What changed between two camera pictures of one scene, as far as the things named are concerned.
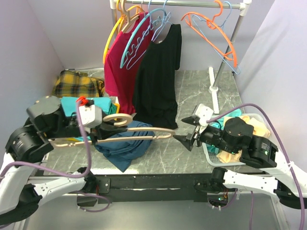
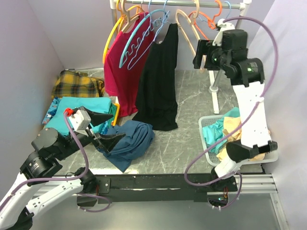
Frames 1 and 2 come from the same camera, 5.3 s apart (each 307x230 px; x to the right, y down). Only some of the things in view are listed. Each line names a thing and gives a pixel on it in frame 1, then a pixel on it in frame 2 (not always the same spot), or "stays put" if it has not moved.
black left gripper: [106, 129] to [109, 141]
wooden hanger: [64, 142] to [203, 62]
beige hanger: [130, 20] stays put
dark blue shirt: [122, 153] stays put
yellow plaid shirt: [77, 84] stays put
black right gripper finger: [187, 141] to [197, 61]
